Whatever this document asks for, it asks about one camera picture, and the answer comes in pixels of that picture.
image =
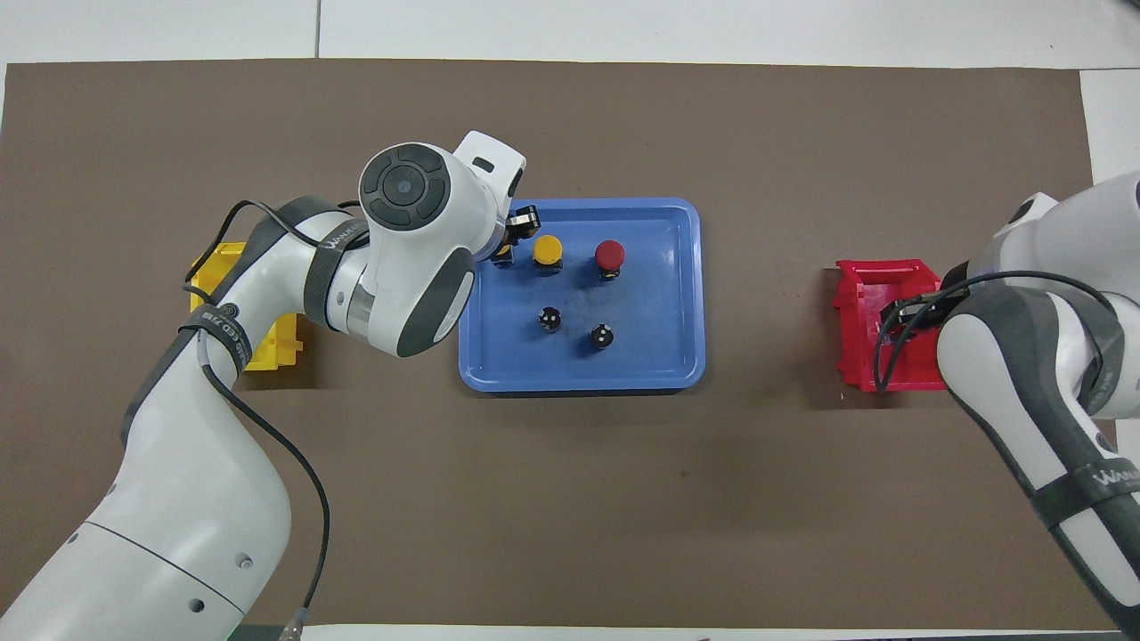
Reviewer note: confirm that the yellow plastic bin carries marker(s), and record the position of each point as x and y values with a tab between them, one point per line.
272	343

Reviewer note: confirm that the red plastic bin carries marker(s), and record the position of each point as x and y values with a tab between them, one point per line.
859	356

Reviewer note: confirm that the brown paper mat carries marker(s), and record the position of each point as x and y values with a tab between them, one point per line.
570	499

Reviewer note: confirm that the black cylindrical button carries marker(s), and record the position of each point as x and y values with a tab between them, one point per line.
602	336
549	320

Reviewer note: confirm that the red push button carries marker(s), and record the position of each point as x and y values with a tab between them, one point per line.
609	255

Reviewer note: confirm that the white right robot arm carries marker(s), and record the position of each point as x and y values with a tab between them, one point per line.
1006	374

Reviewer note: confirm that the yellow push button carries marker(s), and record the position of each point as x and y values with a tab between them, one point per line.
547	249
504	255

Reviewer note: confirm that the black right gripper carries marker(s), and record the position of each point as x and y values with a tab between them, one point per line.
931	312

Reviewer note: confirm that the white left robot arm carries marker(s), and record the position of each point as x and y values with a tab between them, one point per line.
205	499

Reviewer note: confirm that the blue plastic tray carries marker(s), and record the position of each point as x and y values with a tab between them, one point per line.
641	356

